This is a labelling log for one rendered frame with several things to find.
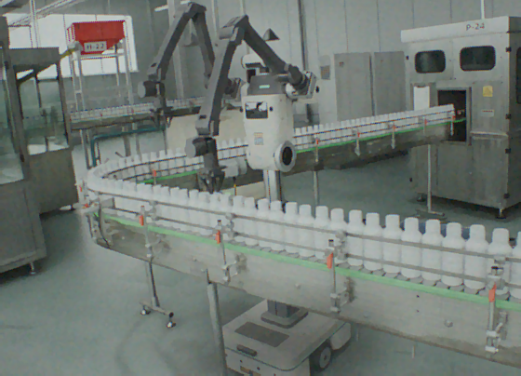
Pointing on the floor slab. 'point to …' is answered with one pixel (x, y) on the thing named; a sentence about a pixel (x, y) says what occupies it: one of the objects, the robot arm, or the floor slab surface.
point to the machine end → (478, 173)
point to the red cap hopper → (105, 32)
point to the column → (178, 46)
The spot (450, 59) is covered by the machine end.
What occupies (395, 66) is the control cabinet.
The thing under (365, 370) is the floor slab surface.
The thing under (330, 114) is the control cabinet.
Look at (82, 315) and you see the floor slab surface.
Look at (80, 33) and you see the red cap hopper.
